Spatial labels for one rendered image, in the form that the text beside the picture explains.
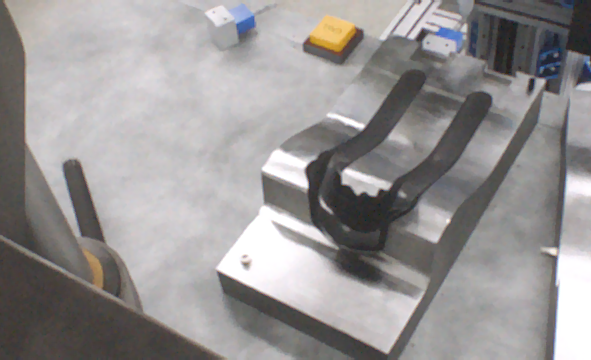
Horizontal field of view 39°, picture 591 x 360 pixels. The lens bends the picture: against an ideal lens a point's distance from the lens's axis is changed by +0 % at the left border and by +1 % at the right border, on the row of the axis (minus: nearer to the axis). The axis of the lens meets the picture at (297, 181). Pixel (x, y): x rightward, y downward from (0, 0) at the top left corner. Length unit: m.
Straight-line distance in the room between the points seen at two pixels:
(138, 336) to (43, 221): 0.26
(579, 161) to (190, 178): 0.58
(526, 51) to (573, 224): 0.85
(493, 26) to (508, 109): 0.70
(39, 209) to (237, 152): 0.83
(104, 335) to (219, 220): 0.97
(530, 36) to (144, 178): 0.96
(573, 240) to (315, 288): 0.34
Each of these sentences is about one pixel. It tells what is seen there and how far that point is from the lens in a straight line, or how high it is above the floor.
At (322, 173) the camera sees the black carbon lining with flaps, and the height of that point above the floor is 0.91.
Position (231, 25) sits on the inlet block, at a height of 0.84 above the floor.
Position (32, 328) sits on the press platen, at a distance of 0.29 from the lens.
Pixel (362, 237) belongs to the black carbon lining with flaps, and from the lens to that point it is 1.11.
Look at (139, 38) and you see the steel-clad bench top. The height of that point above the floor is 0.80.
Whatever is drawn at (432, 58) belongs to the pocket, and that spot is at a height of 0.87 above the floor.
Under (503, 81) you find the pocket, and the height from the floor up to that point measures 0.87.
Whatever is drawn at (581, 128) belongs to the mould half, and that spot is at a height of 0.85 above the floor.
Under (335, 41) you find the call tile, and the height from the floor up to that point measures 0.84.
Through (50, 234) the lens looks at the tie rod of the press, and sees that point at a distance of 0.53.
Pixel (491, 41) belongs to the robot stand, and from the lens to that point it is 1.96.
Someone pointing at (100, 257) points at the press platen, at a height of 1.29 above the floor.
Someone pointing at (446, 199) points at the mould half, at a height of 0.93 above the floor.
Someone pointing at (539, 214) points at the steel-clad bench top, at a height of 0.80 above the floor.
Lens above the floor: 1.77
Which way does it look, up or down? 50 degrees down
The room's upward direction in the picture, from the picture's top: 9 degrees counter-clockwise
